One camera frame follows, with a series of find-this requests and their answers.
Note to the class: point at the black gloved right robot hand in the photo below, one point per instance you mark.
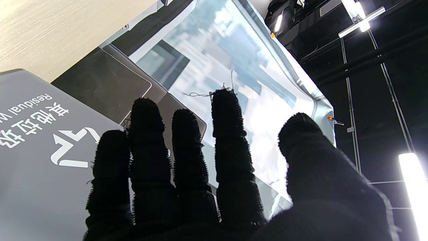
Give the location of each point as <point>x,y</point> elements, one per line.
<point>234,187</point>

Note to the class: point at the dark brown office chair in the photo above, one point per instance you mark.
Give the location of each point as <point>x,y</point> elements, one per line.
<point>107,80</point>

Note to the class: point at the grey plastic waste bin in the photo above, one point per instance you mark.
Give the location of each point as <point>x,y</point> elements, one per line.
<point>43,160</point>

